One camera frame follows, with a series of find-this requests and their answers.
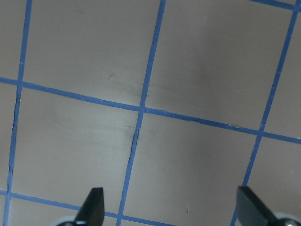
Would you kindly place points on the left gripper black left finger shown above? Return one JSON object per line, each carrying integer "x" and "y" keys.
{"x": 92, "y": 211}

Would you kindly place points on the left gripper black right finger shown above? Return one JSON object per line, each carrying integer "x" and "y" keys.
{"x": 251, "y": 211}

